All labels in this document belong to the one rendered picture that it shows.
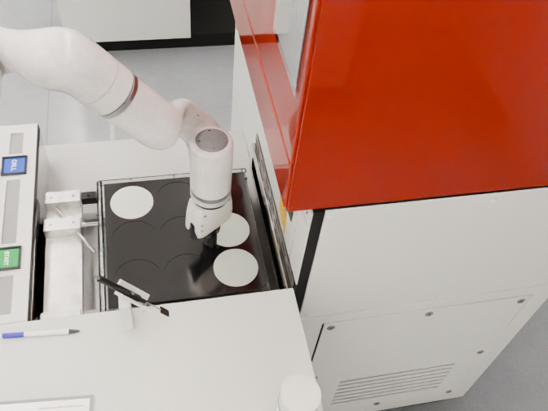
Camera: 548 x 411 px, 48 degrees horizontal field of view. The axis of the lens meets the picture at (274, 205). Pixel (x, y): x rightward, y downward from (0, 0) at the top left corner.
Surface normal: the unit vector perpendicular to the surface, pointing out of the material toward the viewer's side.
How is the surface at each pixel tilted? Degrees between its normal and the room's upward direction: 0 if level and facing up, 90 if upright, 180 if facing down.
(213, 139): 0
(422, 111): 90
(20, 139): 0
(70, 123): 0
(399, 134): 90
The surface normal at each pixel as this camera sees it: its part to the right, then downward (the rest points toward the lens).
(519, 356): 0.09, -0.62
